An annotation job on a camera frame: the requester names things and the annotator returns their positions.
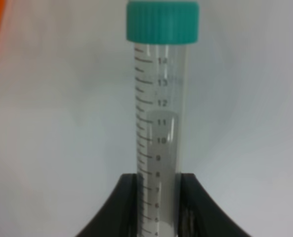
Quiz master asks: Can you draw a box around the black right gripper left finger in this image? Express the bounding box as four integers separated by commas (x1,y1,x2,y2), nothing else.
77,173,142,237

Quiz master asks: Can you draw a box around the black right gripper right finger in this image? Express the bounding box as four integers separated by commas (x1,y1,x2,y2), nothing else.
178,173,249,237

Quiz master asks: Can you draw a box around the clear test tube teal cap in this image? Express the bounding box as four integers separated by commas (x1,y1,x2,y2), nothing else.
126,0,200,237

